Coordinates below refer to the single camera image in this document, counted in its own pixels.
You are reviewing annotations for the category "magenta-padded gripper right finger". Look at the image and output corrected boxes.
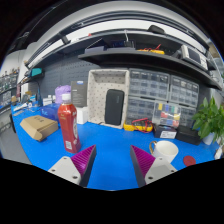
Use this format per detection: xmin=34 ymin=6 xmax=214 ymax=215
xmin=129 ymin=144 xmax=178 ymax=188

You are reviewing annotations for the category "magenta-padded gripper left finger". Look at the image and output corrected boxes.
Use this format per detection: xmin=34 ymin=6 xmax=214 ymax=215
xmin=47 ymin=144 xmax=98 ymax=188

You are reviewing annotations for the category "red drink bottle white cap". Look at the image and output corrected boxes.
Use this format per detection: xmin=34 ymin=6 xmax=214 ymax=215
xmin=57 ymin=93 xmax=82 ymax=154

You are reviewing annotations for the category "white ceramic mug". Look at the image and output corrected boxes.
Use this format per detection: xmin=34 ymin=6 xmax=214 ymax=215
xmin=148 ymin=140 xmax=180 ymax=164

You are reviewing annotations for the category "flat round red coaster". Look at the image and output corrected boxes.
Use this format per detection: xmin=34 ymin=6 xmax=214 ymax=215
xmin=182 ymin=155 xmax=197 ymax=167

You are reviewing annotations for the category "black box with white label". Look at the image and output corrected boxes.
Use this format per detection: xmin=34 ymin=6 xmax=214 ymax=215
xmin=153 ymin=124 xmax=178 ymax=140

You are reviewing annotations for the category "plain black box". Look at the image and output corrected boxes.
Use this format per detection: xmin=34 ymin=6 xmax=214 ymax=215
xmin=175 ymin=125 xmax=203 ymax=146

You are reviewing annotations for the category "brown cardboard box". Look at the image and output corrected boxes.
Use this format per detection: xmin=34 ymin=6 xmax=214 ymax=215
xmin=19 ymin=114 xmax=60 ymax=142

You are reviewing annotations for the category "clear box with coloured parts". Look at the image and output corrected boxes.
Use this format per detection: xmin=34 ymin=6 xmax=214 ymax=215
xmin=152 ymin=101 xmax=182 ymax=129

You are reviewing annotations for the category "small white carton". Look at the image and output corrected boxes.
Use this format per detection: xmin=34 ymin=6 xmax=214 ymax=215
xmin=75 ymin=106 xmax=90 ymax=125

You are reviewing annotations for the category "blue translucent box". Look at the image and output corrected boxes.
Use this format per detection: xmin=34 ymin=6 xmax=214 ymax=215
xmin=40 ymin=103 xmax=62 ymax=123

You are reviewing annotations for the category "grey small-parts drawer cabinet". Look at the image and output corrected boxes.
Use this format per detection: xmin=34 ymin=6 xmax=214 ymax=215
xmin=169 ymin=75 xmax=200 ymax=108
xmin=128 ymin=68 xmax=171 ymax=101
xmin=179 ymin=105 xmax=198 ymax=128
xmin=125 ymin=96 xmax=158 ymax=124

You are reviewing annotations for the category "white power adapter block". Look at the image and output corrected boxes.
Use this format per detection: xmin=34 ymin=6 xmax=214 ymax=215
xmin=214 ymin=145 xmax=224 ymax=161

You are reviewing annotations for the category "green potted plant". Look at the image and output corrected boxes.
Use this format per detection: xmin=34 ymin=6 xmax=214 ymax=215
xmin=191 ymin=96 xmax=224 ymax=148

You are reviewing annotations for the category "black rectangular case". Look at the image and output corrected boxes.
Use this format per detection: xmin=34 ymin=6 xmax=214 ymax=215
xmin=104 ymin=88 xmax=125 ymax=126

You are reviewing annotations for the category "dark grey flat box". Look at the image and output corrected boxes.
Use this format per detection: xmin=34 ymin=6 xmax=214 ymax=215
xmin=70 ymin=80 xmax=89 ymax=108

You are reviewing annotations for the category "white perforated tray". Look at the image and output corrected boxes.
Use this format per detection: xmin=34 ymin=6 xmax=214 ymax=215
xmin=86 ymin=68 xmax=130 ymax=130

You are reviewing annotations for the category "dark shelf unit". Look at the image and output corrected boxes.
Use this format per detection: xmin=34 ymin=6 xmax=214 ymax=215
xmin=0 ymin=68 xmax=20 ymax=112

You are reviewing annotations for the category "teal device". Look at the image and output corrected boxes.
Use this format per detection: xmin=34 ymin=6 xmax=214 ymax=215
xmin=29 ymin=67 xmax=45 ymax=79

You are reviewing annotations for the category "black workbench shelf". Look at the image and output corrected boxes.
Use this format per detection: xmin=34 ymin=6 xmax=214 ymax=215
xmin=24 ymin=9 xmax=223 ymax=91

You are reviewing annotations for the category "yellow tester on shelf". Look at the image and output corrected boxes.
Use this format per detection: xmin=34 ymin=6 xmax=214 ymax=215
xmin=137 ymin=47 xmax=166 ymax=56

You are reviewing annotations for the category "white oscilloscope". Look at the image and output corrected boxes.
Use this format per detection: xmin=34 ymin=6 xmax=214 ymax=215
xmin=180 ymin=44 xmax=210 ymax=71

